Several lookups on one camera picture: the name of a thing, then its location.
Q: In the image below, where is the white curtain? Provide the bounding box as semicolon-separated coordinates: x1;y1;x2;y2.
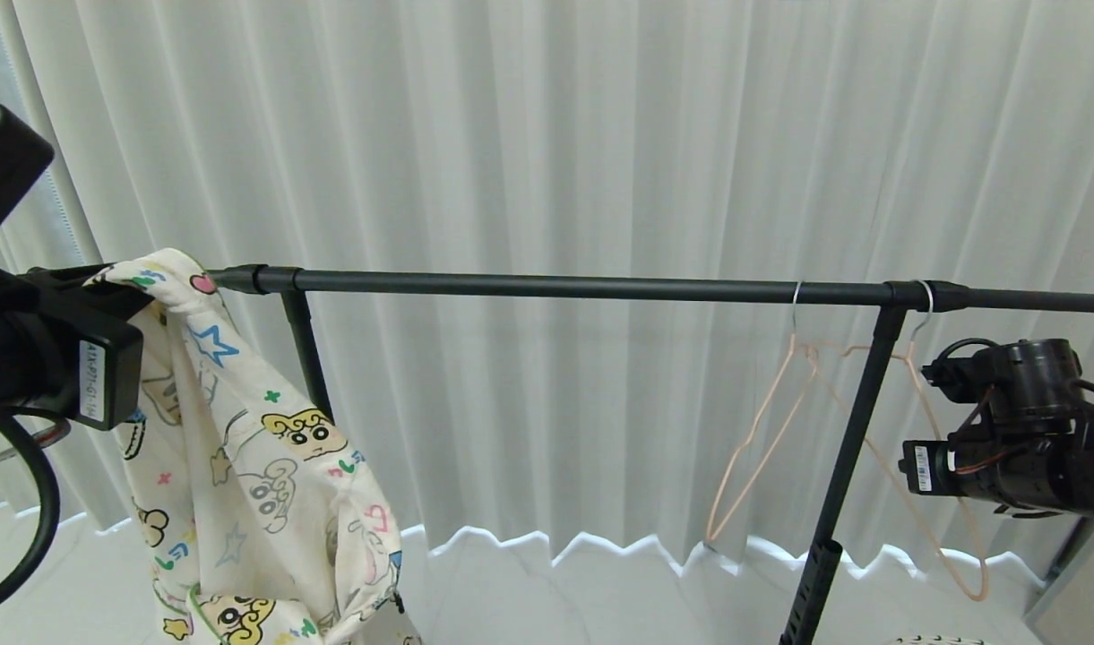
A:
0;0;1094;574

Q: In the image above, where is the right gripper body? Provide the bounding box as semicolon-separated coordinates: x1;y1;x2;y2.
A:
900;437;1003;499

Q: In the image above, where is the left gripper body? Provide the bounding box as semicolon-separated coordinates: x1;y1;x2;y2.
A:
0;260;144;432

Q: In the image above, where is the pink clothes hanger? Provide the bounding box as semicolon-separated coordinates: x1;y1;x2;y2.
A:
811;280;991;603
705;282;821;546

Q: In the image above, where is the cream printed garment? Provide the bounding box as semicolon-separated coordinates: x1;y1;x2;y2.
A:
82;249;422;645

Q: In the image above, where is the black cable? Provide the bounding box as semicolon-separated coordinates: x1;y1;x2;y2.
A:
932;337;1000;377
0;408;62;621

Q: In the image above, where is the black clothes rack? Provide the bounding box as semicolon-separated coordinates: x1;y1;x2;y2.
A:
208;264;1094;645

